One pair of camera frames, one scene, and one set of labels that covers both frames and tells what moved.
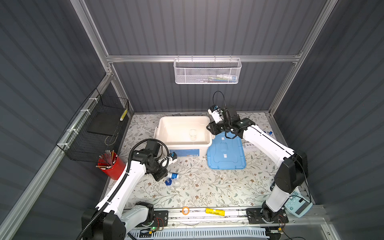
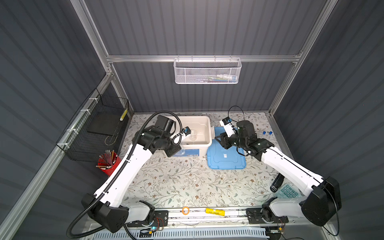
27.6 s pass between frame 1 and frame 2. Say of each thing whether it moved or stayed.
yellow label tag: stayed
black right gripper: moved
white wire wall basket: stayed
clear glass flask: stayed
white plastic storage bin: stayed
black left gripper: moved
